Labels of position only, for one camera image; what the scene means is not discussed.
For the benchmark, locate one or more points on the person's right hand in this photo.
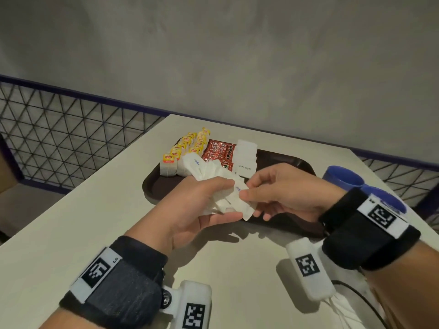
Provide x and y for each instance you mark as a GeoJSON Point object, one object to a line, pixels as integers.
{"type": "Point", "coordinates": [295, 191]}

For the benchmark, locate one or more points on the person's left hand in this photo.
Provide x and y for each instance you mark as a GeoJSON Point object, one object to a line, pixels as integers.
{"type": "Point", "coordinates": [178, 215]}

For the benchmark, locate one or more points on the brown plastic tray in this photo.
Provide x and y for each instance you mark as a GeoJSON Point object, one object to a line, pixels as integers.
{"type": "Point", "coordinates": [291, 161]}

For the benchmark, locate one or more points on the row of white tea bags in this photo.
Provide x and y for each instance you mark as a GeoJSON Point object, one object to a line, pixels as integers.
{"type": "Point", "coordinates": [168, 167]}
{"type": "Point", "coordinates": [202, 137]}

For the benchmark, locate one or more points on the square white sugar packet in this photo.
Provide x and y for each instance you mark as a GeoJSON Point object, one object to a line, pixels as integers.
{"type": "Point", "coordinates": [245, 209]}

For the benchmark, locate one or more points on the bundle of white sugar packets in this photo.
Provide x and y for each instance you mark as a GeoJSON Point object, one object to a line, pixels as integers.
{"type": "Point", "coordinates": [202, 167]}

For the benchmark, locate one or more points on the row of white sugar packets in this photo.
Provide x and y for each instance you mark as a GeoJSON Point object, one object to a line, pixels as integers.
{"type": "Point", "coordinates": [245, 161]}

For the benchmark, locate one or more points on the row of red coffee sachets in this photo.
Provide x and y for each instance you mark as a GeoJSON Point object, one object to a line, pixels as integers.
{"type": "Point", "coordinates": [216, 150]}

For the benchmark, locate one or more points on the blue and white bowl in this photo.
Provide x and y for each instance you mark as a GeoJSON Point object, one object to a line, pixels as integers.
{"type": "Point", "coordinates": [343, 174]}
{"type": "Point", "coordinates": [380, 195]}

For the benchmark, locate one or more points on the black wristband white markers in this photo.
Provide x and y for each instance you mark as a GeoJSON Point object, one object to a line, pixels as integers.
{"type": "Point", "coordinates": [130, 298]}
{"type": "Point", "coordinates": [350, 243]}

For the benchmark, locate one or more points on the wooden stir sticks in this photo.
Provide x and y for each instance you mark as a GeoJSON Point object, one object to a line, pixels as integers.
{"type": "Point", "coordinates": [360, 292]}

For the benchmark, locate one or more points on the purple metal mesh railing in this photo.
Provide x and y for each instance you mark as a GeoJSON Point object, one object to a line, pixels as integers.
{"type": "Point", "coordinates": [68, 92]}

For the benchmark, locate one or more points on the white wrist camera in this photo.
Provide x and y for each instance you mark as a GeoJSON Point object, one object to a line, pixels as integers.
{"type": "Point", "coordinates": [192, 294]}
{"type": "Point", "coordinates": [315, 284]}

